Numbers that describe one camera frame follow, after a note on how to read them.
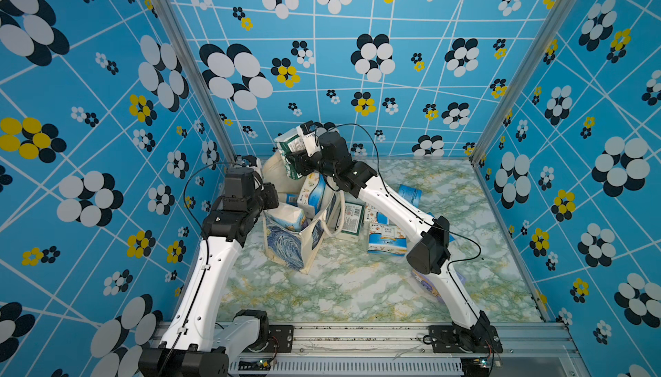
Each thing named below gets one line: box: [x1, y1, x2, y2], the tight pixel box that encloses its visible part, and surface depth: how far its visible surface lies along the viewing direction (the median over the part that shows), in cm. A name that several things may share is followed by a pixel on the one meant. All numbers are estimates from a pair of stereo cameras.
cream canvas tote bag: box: [261, 153, 346, 275], surface depth 81 cm
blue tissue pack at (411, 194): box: [397, 184, 423, 209], surface depth 101 cm
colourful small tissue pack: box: [367, 223, 408, 257], surface depth 89 cm
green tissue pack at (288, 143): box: [273, 128, 306, 180], surface depth 75 cm
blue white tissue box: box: [296, 172, 327, 219], surface depth 82 cm
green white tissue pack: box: [340, 200, 366, 236], surface depth 95 cm
